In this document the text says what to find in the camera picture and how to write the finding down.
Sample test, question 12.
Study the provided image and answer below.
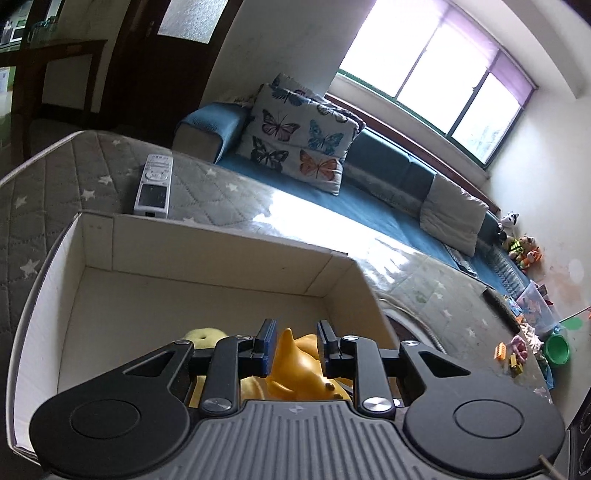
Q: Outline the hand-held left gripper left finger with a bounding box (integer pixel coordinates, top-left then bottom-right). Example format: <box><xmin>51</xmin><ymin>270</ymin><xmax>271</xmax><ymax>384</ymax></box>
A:
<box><xmin>124</xmin><ymin>319</ymin><xmax>279</xmax><ymax>416</ymax></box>

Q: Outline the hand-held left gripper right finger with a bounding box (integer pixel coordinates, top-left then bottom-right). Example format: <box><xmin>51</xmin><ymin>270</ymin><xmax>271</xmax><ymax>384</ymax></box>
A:
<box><xmin>316</xmin><ymin>319</ymin><xmax>472</xmax><ymax>416</ymax></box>

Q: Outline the orange rubber duck toy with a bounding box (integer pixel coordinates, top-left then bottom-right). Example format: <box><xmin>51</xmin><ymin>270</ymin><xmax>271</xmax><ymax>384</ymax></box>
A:
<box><xmin>267</xmin><ymin>328</ymin><xmax>345</xmax><ymax>402</ymax></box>
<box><xmin>190</xmin><ymin>333</ymin><xmax>358</xmax><ymax>411</ymax></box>

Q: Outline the yellow plush chick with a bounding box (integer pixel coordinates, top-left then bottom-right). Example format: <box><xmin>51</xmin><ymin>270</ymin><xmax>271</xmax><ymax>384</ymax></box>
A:
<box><xmin>182</xmin><ymin>327</ymin><xmax>229</xmax><ymax>349</ymax></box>

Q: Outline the grey cardboard box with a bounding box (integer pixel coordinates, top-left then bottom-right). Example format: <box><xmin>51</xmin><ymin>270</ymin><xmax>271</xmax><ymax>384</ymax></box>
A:
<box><xmin>7</xmin><ymin>210</ymin><xmax>402</xmax><ymax>455</ymax></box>

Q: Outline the round glass turntable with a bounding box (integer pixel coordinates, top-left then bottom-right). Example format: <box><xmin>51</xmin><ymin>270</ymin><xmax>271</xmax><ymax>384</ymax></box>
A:
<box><xmin>379</xmin><ymin>295</ymin><xmax>444</xmax><ymax>352</ymax></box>

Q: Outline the black remote control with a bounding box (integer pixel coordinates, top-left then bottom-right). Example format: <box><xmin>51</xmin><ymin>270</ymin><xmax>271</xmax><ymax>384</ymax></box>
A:
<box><xmin>481</xmin><ymin>288</ymin><xmax>522</xmax><ymax>333</ymax></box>

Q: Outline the blue sofa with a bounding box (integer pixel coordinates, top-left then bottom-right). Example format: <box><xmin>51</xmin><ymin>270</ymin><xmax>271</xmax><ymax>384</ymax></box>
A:
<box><xmin>173</xmin><ymin>102</ymin><xmax>532</xmax><ymax>296</ymax></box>

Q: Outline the grey cushion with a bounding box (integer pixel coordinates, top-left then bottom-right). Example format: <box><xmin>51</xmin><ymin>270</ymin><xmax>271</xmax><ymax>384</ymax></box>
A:
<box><xmin>419</xmin><ymin>174</ymin><xmax>489</xmax><ymax>257</ymax></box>

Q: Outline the white remote control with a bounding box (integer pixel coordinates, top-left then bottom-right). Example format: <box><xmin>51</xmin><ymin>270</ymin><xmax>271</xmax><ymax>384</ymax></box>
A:
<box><xmin>133</xmin><ymin>154</ymin><xmax>174</xmax><ymax>217</ymax></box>

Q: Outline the butterfly print pillow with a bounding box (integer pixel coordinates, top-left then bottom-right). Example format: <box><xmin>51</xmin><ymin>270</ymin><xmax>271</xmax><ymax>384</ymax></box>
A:
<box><xmin>270</xmin><ymin>73</ymin><xmax>368</xmax><ymax>134</ymax></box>
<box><xmin>235</xmin><ymin>83</ymin><xmax>358</xmax><ymax>197</ymax></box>

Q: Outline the clear plastic storage box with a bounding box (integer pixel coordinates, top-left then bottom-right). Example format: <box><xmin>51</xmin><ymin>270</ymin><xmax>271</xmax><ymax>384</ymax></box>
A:
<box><xmin>516</xmin><ymin>281</ymin><xmax>557</xmax><ymax>335</ymax></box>

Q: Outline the green yellow plush toy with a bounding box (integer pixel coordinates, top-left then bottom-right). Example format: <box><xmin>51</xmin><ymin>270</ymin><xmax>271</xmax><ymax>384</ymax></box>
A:
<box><xmin>508</xmin><ymin>235</ymin><xmax>536</xmax><ymax>259</ymax></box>

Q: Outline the green plastic bowl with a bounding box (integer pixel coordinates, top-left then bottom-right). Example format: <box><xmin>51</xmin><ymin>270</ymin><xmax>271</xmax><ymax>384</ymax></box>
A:
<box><xmin>544</xmin><ymin>333</ymin><xmax>572</xmax><ymax>365</ymax></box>

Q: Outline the grey star quilted mat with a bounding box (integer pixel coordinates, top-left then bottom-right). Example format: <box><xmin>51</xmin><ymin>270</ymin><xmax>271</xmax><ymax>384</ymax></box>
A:
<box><xmin>0</xmin><ymin>130</ymin><xmax>555</xmax><ymax>416</ymax></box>

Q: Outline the window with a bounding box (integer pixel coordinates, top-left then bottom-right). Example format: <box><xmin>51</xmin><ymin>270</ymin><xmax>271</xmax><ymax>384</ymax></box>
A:
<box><xmin>325</xmin><ymin>0</ymin><xmax>539</xmax><ymax>169</ymax></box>

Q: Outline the dark wooden door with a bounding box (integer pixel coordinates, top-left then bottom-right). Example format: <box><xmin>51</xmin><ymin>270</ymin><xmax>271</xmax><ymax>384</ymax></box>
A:
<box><xmin>106</xmin><ymin>0</ymin><xmax>241</xmax><ymax>130</ymax></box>

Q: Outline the dark wooden cabinet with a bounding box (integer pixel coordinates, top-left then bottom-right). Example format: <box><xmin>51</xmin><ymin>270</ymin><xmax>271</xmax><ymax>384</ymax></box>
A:
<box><xmin>23</xmin><ymin>39</ymin><xmax>109</xmax><ymax>118</ymax></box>

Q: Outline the wall shelf with items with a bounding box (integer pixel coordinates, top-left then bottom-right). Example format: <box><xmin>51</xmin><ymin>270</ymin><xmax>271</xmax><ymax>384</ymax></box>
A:
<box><xmin>0</xmin><ymin>0</ymin><xmax>65</xmax><ymax>51</ymax></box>

